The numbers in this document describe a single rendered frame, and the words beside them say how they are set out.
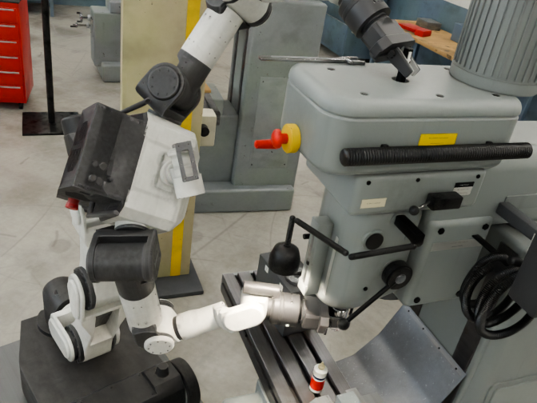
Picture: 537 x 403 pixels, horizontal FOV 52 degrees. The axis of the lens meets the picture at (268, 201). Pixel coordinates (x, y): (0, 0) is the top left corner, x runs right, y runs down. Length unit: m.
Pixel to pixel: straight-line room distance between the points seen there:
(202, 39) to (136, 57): 1.45
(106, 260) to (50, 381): 0.99
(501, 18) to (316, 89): 0.41
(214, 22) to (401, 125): 0.54
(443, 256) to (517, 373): 0.55
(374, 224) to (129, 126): 0.59
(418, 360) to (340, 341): 1.51
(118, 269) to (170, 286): 2.14
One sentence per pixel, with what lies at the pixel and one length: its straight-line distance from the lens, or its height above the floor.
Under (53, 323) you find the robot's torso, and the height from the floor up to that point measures 0.72.
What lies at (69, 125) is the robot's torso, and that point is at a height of 1.53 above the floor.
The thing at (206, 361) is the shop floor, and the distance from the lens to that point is 3.05.
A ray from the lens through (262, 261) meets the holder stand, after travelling 1.89.
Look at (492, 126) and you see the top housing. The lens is 1.25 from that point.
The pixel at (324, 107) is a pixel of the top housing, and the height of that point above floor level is 1.86.
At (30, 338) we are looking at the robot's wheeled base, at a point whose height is 0.57.
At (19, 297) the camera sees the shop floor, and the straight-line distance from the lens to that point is 3.48.
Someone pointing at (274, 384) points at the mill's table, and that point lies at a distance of 1.74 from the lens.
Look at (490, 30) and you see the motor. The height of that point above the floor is 2.01.
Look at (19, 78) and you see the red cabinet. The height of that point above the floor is 0.32.
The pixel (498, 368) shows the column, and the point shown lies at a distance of 1.74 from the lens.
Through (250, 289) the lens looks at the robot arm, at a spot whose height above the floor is 1.30.
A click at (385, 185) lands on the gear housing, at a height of 1.70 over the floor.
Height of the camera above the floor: 2.21
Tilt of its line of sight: 30 degrees down
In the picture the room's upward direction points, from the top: 9 degrees clockwise
